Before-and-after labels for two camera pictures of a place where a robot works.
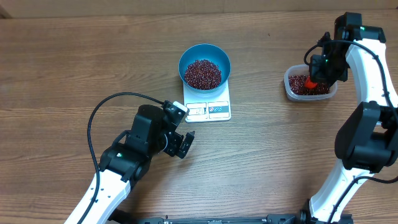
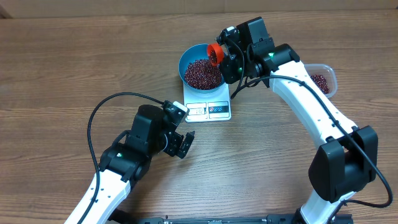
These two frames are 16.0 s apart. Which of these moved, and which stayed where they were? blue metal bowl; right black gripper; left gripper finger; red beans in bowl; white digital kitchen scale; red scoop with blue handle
Moved: red scoop with blue handle; right black gripper
Stayed: red beans in bowl; white digital kitchen scale; blue metal bowl; left gripper finger
